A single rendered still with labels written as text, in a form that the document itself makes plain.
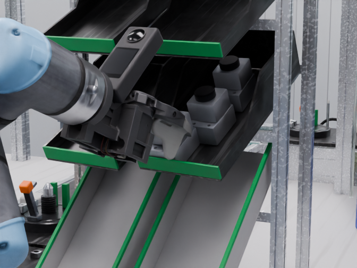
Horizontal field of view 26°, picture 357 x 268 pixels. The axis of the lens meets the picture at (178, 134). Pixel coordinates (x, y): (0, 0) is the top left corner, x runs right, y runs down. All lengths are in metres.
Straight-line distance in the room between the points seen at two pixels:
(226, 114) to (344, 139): 1.10
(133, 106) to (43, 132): 3.57
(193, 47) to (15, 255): 0.38
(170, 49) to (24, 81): 0.29
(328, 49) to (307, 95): 3.65
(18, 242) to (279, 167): 0.48
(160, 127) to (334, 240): 0.91
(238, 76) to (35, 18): 3.33
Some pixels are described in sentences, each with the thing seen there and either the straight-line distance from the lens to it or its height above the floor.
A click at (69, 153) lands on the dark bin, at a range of 1.11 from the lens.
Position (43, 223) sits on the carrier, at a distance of 1.51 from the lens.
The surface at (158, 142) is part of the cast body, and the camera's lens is 1.06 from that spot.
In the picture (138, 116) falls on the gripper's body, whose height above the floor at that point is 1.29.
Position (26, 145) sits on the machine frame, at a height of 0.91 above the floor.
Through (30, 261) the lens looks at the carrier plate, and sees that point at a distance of 1.38.
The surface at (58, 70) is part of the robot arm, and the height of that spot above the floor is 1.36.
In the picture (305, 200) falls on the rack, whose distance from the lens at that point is 1.30.
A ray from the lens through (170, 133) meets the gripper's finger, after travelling 1.00.
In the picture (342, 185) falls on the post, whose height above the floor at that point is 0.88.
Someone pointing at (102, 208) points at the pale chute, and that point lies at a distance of 1.22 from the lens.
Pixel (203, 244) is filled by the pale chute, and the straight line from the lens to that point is 1.13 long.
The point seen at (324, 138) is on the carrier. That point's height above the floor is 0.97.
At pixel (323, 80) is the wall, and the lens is 4.96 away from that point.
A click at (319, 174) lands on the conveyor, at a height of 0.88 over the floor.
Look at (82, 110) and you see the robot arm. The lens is 0.86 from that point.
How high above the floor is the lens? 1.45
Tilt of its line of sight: 11 degrees down
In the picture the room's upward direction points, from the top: straight up
